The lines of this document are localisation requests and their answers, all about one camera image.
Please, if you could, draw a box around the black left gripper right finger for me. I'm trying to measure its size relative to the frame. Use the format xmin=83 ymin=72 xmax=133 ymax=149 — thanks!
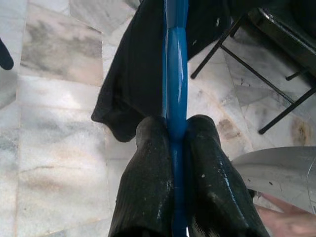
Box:
xmin=184 ymin=116 xmax=270 ymax=237

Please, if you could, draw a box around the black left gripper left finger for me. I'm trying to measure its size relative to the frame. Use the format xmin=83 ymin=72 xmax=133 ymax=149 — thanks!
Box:
xmin=108 ymin=116 xmax=174 ymax=237

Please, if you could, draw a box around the blue plastic hanger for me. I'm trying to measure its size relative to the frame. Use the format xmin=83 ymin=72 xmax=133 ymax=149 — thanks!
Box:
xmin=161 ymin=0 xmax=191 ymax=237

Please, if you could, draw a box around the black t-shirt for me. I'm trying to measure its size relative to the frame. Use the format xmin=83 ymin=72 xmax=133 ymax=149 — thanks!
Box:
xmin=90 ymin=0 xmax=233 ymax=143

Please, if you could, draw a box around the person bare hand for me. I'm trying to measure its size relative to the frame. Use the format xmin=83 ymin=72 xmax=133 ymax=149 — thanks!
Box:
xmin=255 ymin=195 xmax=316 ymax=237

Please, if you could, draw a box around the black folding chair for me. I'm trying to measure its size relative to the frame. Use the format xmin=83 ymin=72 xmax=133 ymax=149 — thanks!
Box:
xmin=190 ymin=6 xmax=316 ymax=135

